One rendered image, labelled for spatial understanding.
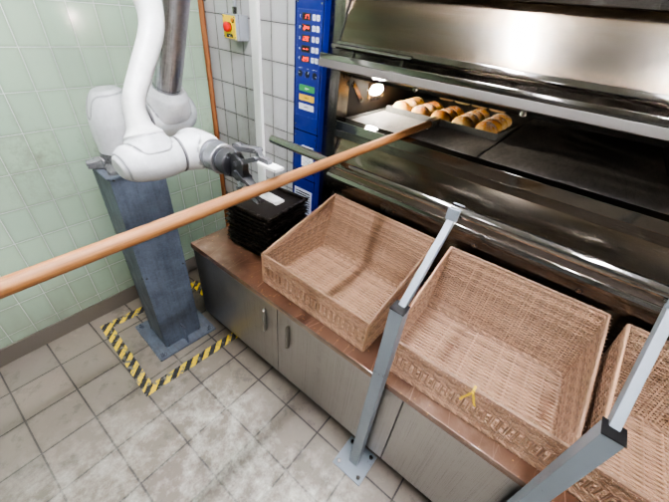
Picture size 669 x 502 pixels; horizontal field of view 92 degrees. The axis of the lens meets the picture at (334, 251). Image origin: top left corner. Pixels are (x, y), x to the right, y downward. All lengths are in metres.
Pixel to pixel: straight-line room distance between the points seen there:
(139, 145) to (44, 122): 0.93
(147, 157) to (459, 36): 0.99
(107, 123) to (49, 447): 1.34
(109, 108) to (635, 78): 1.56
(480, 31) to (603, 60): 0.34
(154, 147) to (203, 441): 1.25
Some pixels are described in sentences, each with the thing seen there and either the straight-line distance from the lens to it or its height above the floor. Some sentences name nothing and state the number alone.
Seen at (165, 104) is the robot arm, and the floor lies 1.22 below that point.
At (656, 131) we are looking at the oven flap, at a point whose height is 1.41.
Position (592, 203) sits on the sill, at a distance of 1.26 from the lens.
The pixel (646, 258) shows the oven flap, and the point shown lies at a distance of 1.34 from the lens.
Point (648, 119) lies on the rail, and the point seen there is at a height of 1.43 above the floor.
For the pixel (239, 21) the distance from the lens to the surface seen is 1.84.
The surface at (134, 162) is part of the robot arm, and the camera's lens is 0.99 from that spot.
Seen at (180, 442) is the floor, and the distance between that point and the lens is 1.77.
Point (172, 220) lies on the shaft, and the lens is 0.73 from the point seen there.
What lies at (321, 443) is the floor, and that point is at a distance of 1.70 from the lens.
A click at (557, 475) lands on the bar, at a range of 1.04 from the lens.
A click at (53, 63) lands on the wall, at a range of 1.88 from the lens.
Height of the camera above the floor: 1.56
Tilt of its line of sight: 36 degrees down
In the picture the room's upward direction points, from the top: 6 degrees clockwise
